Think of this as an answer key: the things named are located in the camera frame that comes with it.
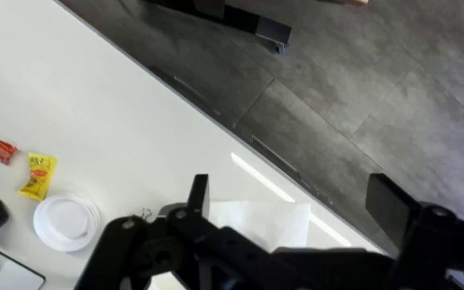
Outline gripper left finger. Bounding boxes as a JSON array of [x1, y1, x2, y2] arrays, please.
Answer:
[[74, 174, 297, 290]]

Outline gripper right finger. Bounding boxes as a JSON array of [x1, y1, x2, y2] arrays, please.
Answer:
[[365, 173, 464, 290]]

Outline white plastic cup lid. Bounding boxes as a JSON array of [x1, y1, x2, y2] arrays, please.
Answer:
[[33, 196, 101, 253]]

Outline white paper napkin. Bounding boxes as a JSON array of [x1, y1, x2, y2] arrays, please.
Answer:
[[208, 201, 311, 253]]

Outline yellow snack packet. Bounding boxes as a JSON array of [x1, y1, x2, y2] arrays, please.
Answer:
[[17, 153, 58, 202]]

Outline grey flat tray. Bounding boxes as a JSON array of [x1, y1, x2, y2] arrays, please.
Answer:
[[0, 241, 47, 290]]

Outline black furniture leg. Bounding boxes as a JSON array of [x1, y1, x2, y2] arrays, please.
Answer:
[[141, 0, 293, 54]]

